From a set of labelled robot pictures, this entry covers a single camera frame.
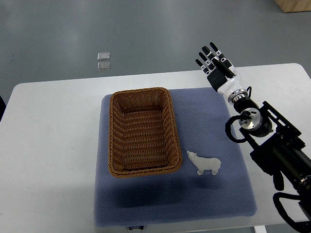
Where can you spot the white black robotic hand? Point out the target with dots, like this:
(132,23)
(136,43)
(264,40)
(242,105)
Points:
(221,73)

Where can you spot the white bear figurine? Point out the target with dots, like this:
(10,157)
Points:
(203,164)

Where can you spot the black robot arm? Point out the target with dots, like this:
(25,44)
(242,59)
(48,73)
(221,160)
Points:
(277,150)

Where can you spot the brown wicker basket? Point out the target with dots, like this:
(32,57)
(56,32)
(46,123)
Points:
(142,133)

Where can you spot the wooden box corner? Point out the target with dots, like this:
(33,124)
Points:
(293,6)

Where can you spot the lower clear floor plate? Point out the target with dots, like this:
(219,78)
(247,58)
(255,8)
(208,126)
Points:
(103,66)

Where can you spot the clear floor plate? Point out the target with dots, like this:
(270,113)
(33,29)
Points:
(102,56)
(103,66)

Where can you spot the upper clear floor plate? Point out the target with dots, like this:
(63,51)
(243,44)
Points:
(102,56)

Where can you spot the blue padded mat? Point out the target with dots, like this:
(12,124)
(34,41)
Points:
(201,114)

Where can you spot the dark object at left edge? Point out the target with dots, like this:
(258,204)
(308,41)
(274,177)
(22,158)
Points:
(2,107)

